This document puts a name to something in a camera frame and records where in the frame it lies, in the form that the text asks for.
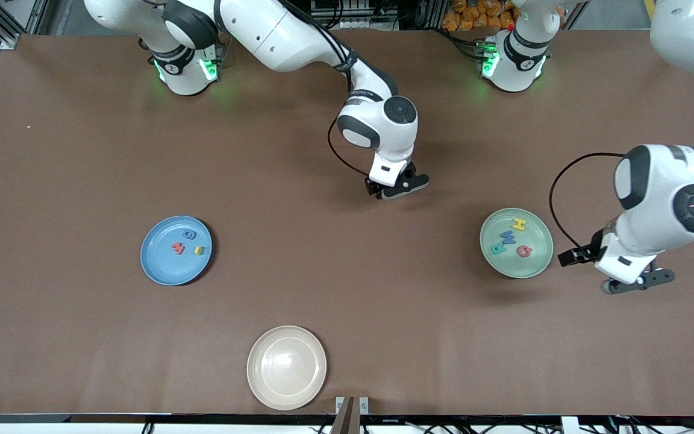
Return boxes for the black equipment rack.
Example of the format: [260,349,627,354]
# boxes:
[308,0,402,31]

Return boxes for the blue plate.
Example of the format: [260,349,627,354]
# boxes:
[140,215,213,286]

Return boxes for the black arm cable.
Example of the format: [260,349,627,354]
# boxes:
[549,152,626,249]
[287,0,372,177]

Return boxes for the orange bags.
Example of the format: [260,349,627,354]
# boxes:
[442,0,519,32]

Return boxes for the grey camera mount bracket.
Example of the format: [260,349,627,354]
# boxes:
[330,395,370,434]

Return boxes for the beige plate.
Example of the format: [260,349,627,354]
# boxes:
[246,325,328,411]

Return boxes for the green plate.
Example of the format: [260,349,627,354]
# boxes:
[480,207,554,280]

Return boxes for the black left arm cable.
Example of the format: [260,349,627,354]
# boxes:
[549,152,626,249]

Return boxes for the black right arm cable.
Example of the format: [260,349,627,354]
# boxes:
[287,0,372,177]

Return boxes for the aluminium frame profile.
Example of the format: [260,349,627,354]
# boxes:
[0,0,52,49]

